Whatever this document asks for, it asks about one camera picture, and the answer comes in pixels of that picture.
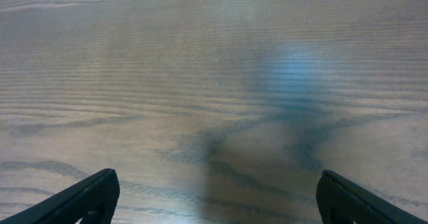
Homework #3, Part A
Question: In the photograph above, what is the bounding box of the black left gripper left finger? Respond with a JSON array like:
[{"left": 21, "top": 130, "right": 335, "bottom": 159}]
[{"left": 1, "top": 169, "right": 120, "bottom": 224}]

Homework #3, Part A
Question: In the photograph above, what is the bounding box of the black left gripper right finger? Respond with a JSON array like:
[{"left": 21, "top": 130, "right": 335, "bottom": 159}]
[{"left": 316, "top": 170, "right": 427, "bottom": 224}]

